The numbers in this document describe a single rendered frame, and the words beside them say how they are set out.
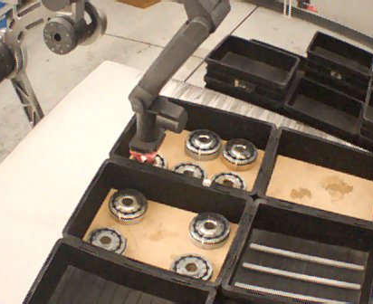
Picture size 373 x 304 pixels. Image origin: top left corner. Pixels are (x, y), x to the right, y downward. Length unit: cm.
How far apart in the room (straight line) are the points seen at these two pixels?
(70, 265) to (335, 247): 71
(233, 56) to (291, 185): 126
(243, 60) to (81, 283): 168
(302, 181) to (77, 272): 71
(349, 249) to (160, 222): 54
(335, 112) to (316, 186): 112
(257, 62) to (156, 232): 145
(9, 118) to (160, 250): 200
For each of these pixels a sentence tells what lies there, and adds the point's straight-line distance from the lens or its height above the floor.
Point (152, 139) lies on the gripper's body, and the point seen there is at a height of 97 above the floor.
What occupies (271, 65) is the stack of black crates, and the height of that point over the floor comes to 49.
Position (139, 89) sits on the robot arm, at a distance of 125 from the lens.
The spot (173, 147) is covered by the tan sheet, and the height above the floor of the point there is 83.
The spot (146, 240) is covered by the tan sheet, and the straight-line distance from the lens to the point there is 134.
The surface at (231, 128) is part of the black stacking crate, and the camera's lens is 158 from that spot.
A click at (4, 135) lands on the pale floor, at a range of 304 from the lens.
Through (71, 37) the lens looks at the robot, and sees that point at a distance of 153.
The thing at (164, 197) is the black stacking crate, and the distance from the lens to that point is 140.
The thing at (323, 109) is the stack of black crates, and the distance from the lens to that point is 261.
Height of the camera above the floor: 189
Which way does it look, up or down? 43 degrees down
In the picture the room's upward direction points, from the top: 3 degrees clockwise
